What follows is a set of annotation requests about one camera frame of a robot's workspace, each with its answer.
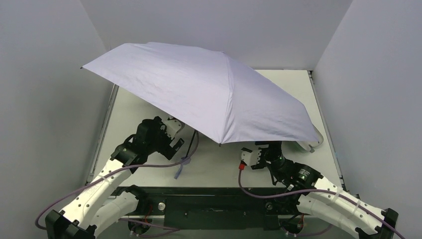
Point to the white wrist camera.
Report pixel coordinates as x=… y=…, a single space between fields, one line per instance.
x=252 y=158
x=173 y=127

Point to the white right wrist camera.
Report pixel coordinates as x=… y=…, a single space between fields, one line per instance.
x=252 y=158

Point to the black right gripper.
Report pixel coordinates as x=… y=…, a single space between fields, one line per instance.
x=263 y=157

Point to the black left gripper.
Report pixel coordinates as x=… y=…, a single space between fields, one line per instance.
x=173 y=148

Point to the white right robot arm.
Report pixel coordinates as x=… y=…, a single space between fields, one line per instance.
x=307 y=191

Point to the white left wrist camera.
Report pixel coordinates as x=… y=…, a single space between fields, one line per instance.
x=173 y=127

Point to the lavender folding umbrella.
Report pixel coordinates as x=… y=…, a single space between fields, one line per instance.
x=221 y=97

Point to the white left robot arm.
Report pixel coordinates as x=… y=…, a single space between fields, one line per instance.
x=89 y=214

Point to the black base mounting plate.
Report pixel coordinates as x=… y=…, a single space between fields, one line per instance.
x=190 y=208

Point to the mint green umbrella case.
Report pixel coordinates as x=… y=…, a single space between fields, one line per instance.
x=310 y=146

